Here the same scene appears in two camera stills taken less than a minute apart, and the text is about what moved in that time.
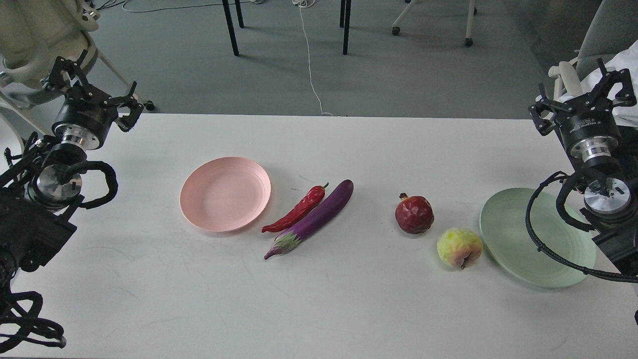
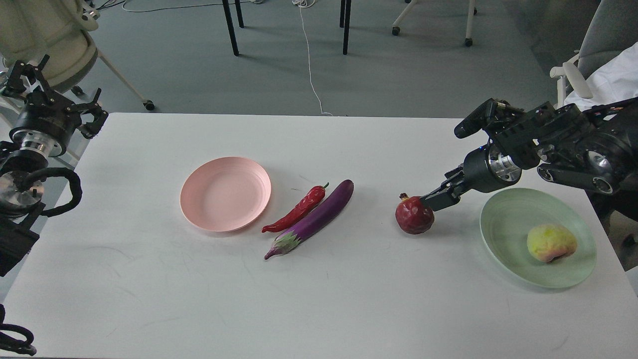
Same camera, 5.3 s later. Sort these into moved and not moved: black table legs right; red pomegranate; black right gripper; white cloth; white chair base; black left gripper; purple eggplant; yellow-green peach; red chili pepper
Moved: black right gripper; yellow-green peach; black left gripper
Not moved: white chair base; red pomegranate; red chili pepper; purple eggplant; black table legs right; white cloth
